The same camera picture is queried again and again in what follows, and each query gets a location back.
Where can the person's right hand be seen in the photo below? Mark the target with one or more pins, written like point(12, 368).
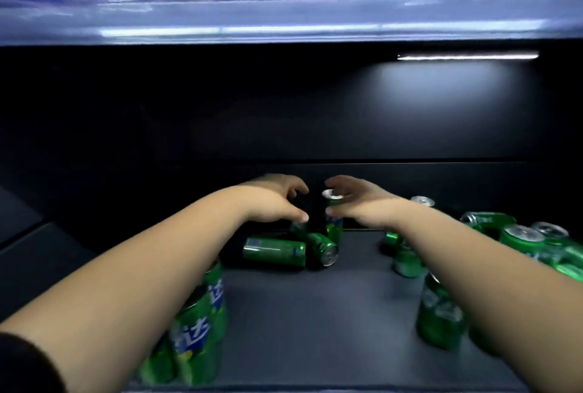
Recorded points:
point(371, 208)

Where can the person's left hand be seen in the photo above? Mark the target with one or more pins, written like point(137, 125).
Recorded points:
point(266, 199)

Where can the person's left thumb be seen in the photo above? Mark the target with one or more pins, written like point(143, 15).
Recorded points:
point(294, 214)

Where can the person's right thumb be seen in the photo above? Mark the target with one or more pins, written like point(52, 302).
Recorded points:
point(340, 212)

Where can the green soda can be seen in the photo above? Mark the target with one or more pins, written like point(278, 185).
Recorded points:
point(157, 366)
point(321, 247)
point(202, 338)
point(334, 227)
point(273, 251)

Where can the person's left forearm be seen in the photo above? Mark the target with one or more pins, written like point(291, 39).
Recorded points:
point(136, 279)

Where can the person's right forearm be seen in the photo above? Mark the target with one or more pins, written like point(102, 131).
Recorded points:
point(478, 283)

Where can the cluster of green cans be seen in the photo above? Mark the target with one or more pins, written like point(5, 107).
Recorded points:
point(439, 315)

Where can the white shelf board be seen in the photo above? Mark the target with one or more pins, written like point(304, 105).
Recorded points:
point(291, 19)

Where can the white light bar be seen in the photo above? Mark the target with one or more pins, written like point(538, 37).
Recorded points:
point(467, 56)

